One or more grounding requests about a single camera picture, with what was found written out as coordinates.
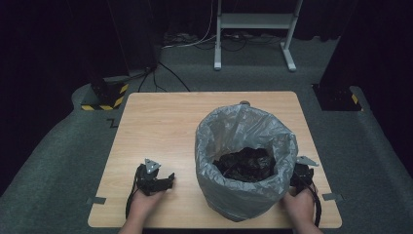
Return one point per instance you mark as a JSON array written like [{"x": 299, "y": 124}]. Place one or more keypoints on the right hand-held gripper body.
[{"x": 302, "y": 173}]

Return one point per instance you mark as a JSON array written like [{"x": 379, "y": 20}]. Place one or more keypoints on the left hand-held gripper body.
[{"x": 146, "y": 180}]

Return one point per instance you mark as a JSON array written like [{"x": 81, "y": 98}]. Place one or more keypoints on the grey bag-lined trash bin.
[{"x": 240, "y": 198}]

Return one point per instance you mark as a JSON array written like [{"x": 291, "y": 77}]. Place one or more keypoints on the person's left hand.
[{"x": 143, "y": 203}]

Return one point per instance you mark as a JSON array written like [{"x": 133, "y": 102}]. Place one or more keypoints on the person's right hand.
[{"x": 299, "y": 205}]

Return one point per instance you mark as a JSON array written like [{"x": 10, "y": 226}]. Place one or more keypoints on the grey tape piece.
[
  {"x": 96, "y": 200},
  {"x": 332, "y": 196}
]

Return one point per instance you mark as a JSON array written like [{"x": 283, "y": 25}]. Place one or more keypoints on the black crumpled plastic bag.
[{"x": 246, "y": 164}]

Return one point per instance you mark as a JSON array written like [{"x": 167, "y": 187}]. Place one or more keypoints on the black striped stand base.
[
  {"x": 336, "y": 97},
  {"x": 105, "y": 97}
]

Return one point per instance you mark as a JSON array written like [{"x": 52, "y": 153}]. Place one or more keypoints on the round table grommet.
[{"x": 244, "y": 103}]

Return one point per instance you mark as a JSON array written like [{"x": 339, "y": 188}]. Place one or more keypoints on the black upright column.
[{"x": 136, "y": 35}]

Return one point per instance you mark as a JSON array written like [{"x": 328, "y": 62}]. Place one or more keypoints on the white metal stand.
[{"x": 256, "y": 21}]

